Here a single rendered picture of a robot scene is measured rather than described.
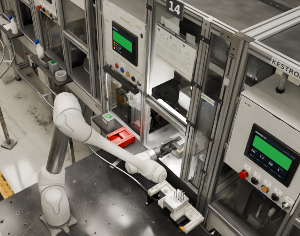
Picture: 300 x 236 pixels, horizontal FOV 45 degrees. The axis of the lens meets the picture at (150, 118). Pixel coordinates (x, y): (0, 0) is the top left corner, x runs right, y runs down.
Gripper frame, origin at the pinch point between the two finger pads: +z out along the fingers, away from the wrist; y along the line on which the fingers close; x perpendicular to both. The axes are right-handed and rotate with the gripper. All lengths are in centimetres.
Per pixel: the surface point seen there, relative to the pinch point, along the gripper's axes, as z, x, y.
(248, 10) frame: 10, -22, 101
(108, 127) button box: -26, 43, -5
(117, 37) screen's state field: -19, 43, 65
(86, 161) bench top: -43, 48, -34
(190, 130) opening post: -14.7, -21.4, 34.3
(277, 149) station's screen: -19, -73, 65
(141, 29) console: -18, 24, 78
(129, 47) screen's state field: -19, 32, 64
